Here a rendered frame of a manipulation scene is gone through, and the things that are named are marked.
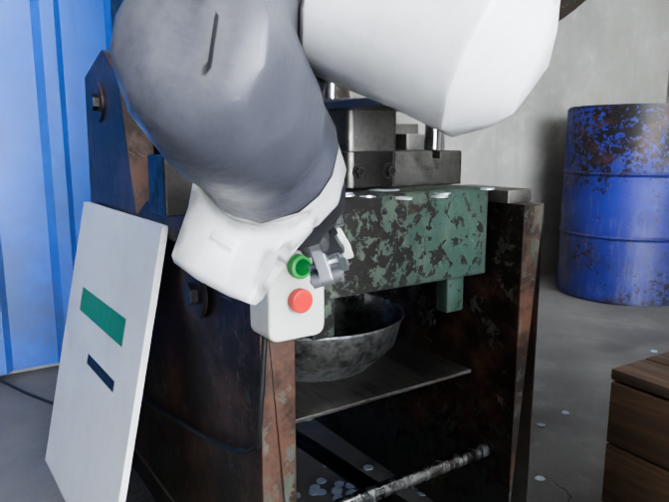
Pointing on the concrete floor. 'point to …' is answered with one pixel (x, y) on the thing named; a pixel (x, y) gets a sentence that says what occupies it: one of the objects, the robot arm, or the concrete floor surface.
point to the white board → (105, 354)
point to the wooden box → (638, 432)
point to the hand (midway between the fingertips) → (333, 247)
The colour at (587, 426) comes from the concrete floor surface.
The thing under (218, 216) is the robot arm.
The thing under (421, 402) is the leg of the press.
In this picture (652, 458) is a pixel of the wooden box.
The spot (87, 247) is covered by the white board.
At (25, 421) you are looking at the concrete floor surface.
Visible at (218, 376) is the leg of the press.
